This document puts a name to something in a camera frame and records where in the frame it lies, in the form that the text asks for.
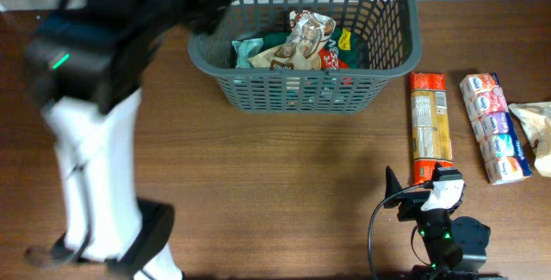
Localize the orange long biscuit pack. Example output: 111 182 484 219
410 72 453 184

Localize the light blue snack packet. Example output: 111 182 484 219
232 38 263 69

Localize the Kleenex tissue multipack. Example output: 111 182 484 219
460 73 532 185

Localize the beige Pantree cookie bag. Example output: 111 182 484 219
248 10 336 70

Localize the green Nescafe coffee bag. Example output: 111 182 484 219
261 28 358 70

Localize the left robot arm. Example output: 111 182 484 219
24 0 232 279

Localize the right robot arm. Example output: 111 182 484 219
383 164 501 280

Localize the beige bag at right edge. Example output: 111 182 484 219
509 102 550 177

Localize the grey plastic basket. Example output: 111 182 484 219
189 0 422 114

